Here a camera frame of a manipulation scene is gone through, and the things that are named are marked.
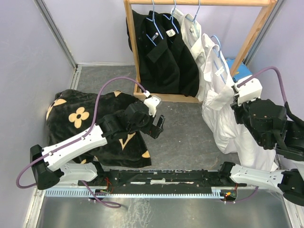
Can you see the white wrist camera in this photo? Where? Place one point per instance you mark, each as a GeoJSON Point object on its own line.
{"type": "Point", "coordinates": [250, 91]}
{"type": "Point", "coordinates": [151, 101]}

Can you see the white hanging shirt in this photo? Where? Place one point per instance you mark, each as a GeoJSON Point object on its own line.
{"type": "Point", "coordinates": [192, 37]}

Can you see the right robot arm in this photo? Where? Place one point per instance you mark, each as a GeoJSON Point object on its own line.
{"type": "Point", "coordinates": [289, 182]}

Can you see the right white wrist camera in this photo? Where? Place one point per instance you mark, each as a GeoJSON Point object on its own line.
{"type": "Point", "coordinates": [250, 91]}

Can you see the white shirt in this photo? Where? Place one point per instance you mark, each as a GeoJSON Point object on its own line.
{"type": "Point", "coordinates": [192, 37]}
{"type": "Point", "coordinates": [218, 115]}

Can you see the white slotted cable duct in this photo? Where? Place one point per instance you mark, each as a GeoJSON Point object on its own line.
{"type": "Point", "coordinates": [144, 191]}

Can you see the blue wire hanger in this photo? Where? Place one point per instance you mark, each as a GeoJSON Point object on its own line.
{"type": "Point", "coordinates": [218, 53]}

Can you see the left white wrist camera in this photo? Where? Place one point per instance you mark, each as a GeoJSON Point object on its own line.
{"type": "Point", "coordinates": [151, 101]}

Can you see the aluminium corner post left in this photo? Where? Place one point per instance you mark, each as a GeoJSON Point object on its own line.
{"type": "Point", "coordinates": [41, 5]}

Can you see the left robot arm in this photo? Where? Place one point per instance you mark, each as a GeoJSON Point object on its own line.
{"type": "Point", "coordinates": [50, 164]}

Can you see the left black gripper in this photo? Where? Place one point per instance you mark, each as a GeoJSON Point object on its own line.
{"type": "Point", "coordinates": [154, 130]}

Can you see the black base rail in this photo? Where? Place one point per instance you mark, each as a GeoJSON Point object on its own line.
{"type": "Point", "coordinates": [117, 178]}

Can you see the wooden clothes rack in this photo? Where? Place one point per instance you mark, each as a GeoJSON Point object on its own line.
{"type": "Point", "coordinates": [267, 7]}

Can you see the black hanging shirt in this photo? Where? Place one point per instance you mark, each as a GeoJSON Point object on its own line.
{"type": "Point", "coordinates": [159, 72]}
{"type": "Point", "coordinates": [189, 73]}

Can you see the aluminium corner post right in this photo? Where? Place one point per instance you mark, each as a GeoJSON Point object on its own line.
{"type": "Point", "coordinates": [264, 30]}

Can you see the blue cloth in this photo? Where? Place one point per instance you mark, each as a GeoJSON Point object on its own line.
{"type": "Point", "coordinates": [241, 72]}

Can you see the black floral plush blanket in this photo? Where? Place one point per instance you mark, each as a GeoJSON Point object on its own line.
{"type": "Point", "coordinates": [72, 112]}

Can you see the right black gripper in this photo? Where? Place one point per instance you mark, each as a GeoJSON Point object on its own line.
{"type": "Point", "coordinates": [235, 108]}

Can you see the aluminium corner post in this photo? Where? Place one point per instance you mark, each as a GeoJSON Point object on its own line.
{"type": "Point", "coordinates": [41, 5]}
{"type": "Point", "coordinates": [264, 30]}

